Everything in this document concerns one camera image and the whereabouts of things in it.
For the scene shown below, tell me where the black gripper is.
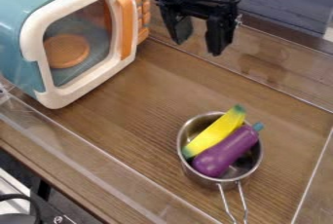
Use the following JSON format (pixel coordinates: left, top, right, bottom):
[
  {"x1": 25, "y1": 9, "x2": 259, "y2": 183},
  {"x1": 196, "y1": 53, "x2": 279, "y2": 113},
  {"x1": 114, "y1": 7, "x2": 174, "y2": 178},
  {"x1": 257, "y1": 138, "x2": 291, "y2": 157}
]
[{"x1": 157, "y1": 0, "x2": 241, "y2": 56}]

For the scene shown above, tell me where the yellow toy banana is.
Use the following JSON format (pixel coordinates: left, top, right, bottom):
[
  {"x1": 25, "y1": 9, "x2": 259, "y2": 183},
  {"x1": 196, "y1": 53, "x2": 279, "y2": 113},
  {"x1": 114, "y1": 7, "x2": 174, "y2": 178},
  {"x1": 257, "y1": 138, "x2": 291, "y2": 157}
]
[{"x1": 182, "y1": 104, "x2": 247, "y2": 159}]

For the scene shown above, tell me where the silver metal pot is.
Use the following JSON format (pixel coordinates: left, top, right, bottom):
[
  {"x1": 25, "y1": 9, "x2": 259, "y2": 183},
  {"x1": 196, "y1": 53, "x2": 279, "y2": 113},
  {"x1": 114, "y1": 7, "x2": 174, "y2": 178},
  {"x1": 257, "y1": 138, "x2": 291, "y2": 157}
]
[{"x1": 177, "y1": 112, "x2": 263, "y2": 224}]

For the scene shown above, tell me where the blue toy microwave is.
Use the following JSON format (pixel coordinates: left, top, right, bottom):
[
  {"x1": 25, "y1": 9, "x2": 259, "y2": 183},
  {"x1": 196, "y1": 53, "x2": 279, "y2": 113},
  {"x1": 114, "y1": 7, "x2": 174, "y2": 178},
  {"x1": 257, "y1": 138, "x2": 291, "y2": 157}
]
[{"x1": 0, "y1": 0, "x2": 152, "y2": 109}]

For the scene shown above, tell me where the purple toy eggplant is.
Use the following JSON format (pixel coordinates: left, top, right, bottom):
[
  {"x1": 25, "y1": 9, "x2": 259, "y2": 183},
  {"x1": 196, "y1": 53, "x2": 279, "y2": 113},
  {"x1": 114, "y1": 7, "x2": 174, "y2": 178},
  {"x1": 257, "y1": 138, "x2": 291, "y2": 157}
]
[{"x1": 192, "y1": 122, "x2": 264, "y2": 178}]

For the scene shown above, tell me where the clear acrylic barrier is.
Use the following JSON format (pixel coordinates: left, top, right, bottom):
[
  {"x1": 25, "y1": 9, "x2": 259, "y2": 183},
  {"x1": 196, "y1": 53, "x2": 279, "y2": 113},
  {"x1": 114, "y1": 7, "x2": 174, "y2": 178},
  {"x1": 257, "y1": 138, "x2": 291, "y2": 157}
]
[{"x1": 0, "y1": 86, "x2": 223, "y2": 224}]

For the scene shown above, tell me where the black cable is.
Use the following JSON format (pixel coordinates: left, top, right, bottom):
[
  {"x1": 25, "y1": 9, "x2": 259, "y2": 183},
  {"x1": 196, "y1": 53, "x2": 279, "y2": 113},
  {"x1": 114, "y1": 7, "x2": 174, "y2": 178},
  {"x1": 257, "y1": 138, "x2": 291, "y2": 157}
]
[{"x1": 0, "y1": 193, "x2": 45, "y2": 224}]

